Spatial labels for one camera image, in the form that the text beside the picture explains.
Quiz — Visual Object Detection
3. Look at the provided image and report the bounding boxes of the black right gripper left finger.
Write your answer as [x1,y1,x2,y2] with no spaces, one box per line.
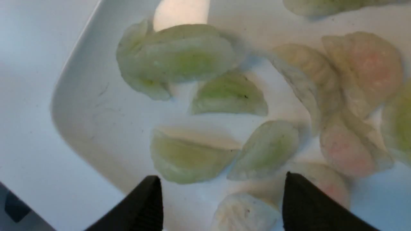
[87,175,163,231]

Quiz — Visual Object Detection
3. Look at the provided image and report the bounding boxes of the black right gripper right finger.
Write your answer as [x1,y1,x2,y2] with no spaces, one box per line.
[282,172,377,231]

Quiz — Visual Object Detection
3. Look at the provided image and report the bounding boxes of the green dumpling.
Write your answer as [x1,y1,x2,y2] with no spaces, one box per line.
[150,130,240,184]
[227,120,300,181]

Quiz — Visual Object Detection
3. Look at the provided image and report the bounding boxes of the pink dumpling plate bottom right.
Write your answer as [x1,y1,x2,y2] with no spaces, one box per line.
[251,161,350,211]

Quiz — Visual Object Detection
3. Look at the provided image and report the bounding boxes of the pink dumpling plate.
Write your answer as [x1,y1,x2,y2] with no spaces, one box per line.
[319,109,394,177]
[321,31,405,119]
[251,161,350,211]

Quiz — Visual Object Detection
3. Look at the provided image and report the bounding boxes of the pale dumpling plate bottom corner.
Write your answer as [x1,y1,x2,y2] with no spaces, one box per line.
[210,192,281,231]

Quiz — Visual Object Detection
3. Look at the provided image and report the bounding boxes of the pink dumpling plate lower right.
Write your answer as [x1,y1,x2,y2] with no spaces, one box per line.
[319,109,394,177]

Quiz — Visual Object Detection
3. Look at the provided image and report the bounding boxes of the green dumpling plate right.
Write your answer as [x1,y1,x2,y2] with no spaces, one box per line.
[380,80,411,167]

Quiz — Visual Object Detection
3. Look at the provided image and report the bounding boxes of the green dumpling plate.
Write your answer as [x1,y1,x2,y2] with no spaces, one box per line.
[189,71,268,116]
[282,0,410,17]
[116,20,240,101]
[380,80,411,167]

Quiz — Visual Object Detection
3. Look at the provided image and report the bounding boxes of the pale white dumpling plate centre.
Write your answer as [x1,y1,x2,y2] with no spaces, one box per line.
[267,43,343,137]

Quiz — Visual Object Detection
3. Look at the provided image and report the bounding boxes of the white square plate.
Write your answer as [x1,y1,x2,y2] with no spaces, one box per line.
[52,0,410,231]

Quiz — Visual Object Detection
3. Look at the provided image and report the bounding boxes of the green dumpling plate bottom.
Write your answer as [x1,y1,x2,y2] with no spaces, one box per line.
[189,71,268,116]

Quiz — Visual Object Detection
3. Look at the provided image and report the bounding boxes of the green dumpling plate lower left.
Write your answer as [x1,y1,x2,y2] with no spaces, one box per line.
[116,20,240,101]

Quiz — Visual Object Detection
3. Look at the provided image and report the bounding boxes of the pink dumpling plate centre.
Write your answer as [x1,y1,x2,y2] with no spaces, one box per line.
[321,31,405,119]

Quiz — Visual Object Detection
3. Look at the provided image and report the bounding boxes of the green dumpling plate upper middle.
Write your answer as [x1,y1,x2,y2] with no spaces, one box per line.
[282,0,410,17]

